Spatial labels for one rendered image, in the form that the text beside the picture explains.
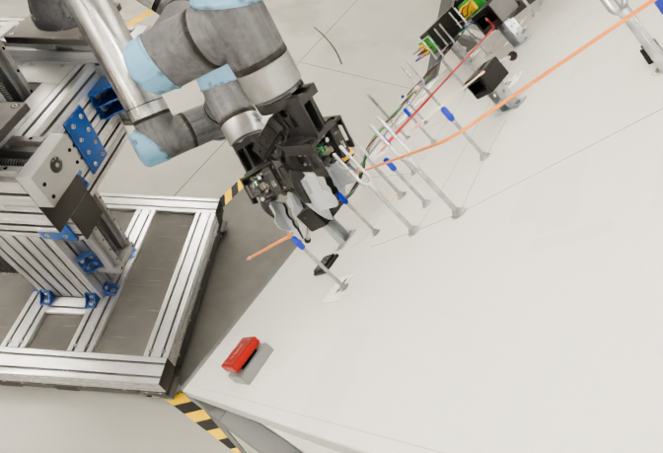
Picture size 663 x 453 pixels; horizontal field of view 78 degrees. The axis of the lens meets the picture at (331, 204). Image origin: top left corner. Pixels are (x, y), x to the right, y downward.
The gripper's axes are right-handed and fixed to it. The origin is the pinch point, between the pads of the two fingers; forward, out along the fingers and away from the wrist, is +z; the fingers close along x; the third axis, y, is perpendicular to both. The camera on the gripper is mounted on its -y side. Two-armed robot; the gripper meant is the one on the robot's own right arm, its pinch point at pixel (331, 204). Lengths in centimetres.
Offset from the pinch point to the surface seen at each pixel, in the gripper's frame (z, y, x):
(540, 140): -6.5, 30.7, 5.7
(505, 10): -6, 13, 52
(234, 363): 4.1, 0.1, -27.0
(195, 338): 73, -112, -14
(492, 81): -7.8, 21.4, 18.8
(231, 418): 30.2, -21.6, -31.2
